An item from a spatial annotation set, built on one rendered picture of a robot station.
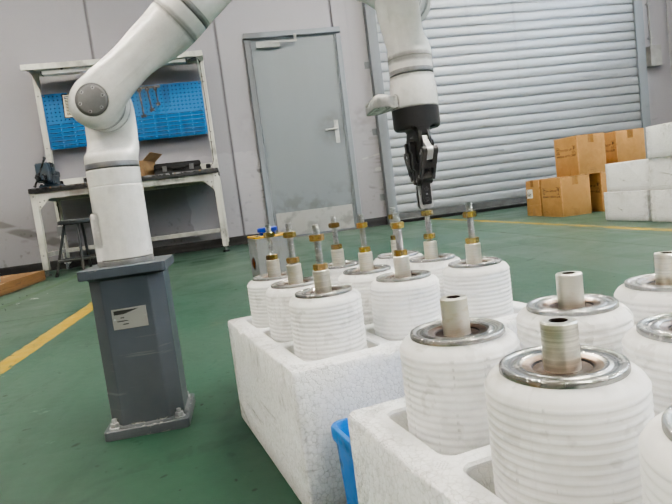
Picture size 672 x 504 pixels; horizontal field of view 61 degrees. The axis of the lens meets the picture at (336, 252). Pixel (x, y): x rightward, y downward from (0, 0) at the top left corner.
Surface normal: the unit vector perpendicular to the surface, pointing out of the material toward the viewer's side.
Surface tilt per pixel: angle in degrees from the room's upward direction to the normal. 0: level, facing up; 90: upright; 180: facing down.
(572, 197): 90
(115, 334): 90
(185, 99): 90
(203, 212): 90
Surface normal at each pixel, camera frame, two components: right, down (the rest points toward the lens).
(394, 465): -0.93, 0.15
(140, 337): 0.16, 0.00
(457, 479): -0.12, -0.99
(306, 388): 0.37, 0.04
